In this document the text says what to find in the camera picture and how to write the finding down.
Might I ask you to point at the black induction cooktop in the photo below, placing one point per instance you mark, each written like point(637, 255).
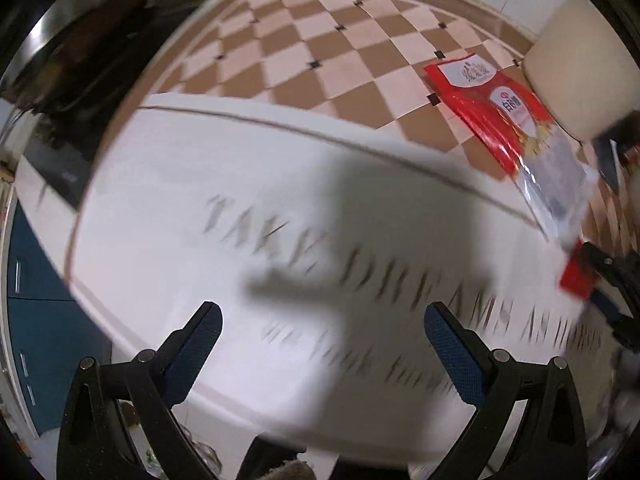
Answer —
point(65, 160)

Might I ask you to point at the person's dark fuzzy clothing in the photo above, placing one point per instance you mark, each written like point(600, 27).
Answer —
point(290, 465)

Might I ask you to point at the cream utensil holder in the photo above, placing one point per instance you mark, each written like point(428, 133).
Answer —
point(580, 80)

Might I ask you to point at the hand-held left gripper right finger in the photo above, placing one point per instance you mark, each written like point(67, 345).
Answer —
point(452, 355)

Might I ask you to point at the small red sachet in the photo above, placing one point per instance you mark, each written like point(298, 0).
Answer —
point(574, 277)

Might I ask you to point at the steel wok with lid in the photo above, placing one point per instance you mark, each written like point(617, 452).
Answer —
point(75, 50)

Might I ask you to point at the checkered brown table cloth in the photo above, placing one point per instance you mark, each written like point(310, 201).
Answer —
point(200, 170)

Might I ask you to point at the dark blue phone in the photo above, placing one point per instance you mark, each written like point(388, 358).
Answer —
point(607, 162)

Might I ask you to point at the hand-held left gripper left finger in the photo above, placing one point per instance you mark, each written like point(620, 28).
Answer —
point(192, 350)

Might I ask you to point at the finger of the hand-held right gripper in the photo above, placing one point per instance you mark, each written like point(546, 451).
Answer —
point(612, 270)
point(615, 317)

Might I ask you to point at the blue kitchen cabinet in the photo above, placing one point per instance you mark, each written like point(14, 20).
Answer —
point(35, 320)

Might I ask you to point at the red clear sugar bag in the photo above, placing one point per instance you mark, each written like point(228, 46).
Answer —
point(500, 110)

